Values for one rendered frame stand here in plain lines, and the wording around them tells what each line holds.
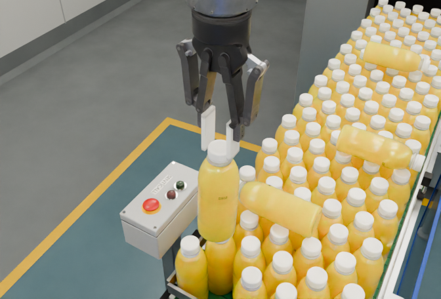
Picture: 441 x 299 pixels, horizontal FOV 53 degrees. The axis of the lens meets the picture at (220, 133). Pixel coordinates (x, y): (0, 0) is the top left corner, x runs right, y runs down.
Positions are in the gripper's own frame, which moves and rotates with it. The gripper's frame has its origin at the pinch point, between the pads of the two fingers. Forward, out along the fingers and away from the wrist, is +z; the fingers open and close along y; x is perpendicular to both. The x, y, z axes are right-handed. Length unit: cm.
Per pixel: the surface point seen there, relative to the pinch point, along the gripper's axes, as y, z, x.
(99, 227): -104, 141, 52
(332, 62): -8, 31, 86
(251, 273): 7.0, 31.5, 0.4
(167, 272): -20, 60, 7
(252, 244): 4.0, 31.4, 6.5
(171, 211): -15.2, 31.3, 5.0
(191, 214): -14.8, 38.3, 11.6
